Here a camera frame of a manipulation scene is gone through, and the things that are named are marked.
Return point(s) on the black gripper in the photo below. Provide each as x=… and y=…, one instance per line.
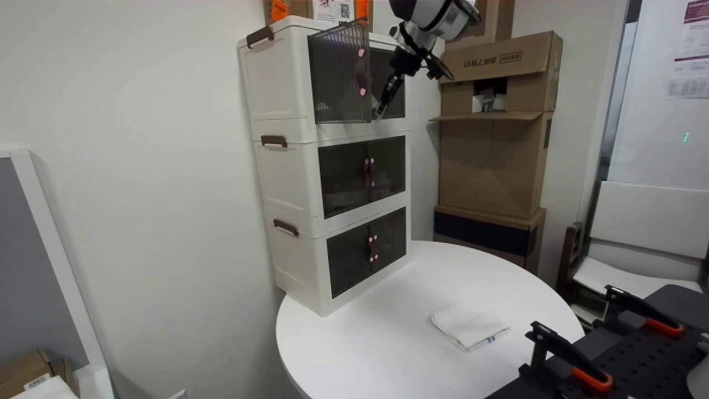
x=412, y=51

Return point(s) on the wall poster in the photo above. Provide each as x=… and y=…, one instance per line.
x=690, y=49

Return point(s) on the black orange clamp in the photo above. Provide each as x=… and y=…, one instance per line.
x=583, y=371
x=618, y=300

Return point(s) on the white three-tier storage cabinet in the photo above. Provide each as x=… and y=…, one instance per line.
x=335, y=195

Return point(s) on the black orange clamp front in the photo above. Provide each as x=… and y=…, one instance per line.
x=583, y=371

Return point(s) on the black orange clamp rear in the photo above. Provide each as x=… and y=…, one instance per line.
x=618, y=300

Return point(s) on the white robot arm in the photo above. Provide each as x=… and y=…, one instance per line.
x=422, y=24

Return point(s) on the white folded cloth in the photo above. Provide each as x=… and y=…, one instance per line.
x=469, y=326

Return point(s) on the smoked top cabinet door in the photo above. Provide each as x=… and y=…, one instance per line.
x=339, y=74

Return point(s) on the tall cardboard box stack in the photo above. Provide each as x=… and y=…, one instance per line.
x=492, y=135

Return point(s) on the white panel leaning right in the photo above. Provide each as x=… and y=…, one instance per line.
x=645, y=237

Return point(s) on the white framed board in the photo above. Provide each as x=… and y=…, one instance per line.
x=47, y=340

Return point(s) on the orange white box on top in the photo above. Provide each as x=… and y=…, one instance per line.
x=320, y=10

